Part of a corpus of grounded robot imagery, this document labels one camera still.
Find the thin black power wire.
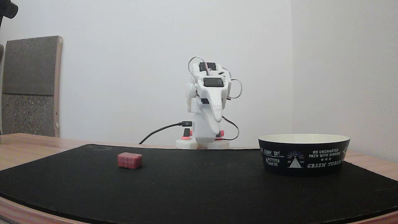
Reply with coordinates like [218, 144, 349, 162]
[221, 116, 240, 141]

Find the black usb cable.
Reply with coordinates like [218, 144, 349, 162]
[139, 121, 192, 145]

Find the black felt mat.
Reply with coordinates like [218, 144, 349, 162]
[0, 143, 398, 224]

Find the black camera device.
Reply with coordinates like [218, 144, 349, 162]
[0, 0, 19, 29]

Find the red cube toy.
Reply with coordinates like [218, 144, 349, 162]
[117, 152, 143, 170]

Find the dark blue printed bowl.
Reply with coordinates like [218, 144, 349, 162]
[258, 133, 351, 177]

